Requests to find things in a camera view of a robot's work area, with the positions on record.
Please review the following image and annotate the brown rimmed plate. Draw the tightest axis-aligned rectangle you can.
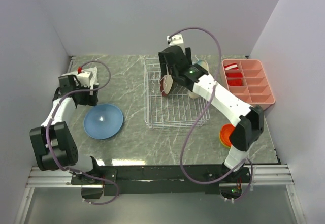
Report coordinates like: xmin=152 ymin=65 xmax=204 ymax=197
xmin=159 ymin=74 xmax=174 ymax=97

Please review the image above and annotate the cream and blue plate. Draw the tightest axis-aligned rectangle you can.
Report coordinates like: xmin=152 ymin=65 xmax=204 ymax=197
xmin=187 ymin=60 xmax=210 ymax=99

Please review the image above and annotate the white wire dish rack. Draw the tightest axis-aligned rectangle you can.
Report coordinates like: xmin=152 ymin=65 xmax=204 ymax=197
xmin=144 ymin=58 xmax=207 ymax=129

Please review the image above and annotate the light blue plate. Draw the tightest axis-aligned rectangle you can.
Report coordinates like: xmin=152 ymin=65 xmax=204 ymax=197
xmin=83 ymin=104 xmax=124 ymax=140

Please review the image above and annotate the orange plastic bowl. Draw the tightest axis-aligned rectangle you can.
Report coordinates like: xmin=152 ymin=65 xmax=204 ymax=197
xmin=219 ymin=124 xmax=235 ymax=138

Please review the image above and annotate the yellow-green plastic bowl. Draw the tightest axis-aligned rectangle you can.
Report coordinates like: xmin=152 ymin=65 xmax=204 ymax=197
xmin=219 ymin=134 xmax=232 ymax=148

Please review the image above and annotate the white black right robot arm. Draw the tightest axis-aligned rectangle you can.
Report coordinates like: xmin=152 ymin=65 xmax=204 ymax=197
xmin=158 ymin=45 xmax=264 ymax=182

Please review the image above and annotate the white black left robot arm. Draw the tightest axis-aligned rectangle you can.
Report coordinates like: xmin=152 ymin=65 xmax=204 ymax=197
xmin=29 ymin=71 xmax=102 ymax=184

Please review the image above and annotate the white folded cloth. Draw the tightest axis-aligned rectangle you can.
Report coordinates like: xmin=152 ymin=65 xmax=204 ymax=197
xmin=85 ymin=66 xmax=99 ymax=85

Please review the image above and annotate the red white cup in tray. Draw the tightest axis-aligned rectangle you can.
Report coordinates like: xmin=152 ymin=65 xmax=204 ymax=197
xmin=224 ymin=63 xmax=239 ymax=70

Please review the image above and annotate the pink compartment organizer tray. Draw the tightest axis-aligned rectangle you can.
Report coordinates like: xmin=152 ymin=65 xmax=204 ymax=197
xmin=220 ymin=59 xmax=275 ymax=110

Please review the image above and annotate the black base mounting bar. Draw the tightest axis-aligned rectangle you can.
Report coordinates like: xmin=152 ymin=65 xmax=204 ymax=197
xmin=71 ymin=164 xmax=253 ymax=200

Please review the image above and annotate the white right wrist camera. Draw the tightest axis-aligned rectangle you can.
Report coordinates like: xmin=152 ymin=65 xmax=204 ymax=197
xmin=167 ymin=34 xmax=185 ymax=51

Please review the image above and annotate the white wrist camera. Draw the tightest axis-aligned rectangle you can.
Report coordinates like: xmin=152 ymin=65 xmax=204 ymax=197
xmin=77 ymin=67 xmax=95 ymax=89
xmin=167 ymin=34 xmax=185 ymax=51

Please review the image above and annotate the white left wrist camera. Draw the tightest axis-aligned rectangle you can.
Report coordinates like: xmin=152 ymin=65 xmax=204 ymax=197
xmin=77 ymin=67 xmax=95 ymax=89

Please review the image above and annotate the aluminium frame rail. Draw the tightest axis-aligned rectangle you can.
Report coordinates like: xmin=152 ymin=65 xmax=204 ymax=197
xmin=14 ymin=55 xmax=304 ymax=224

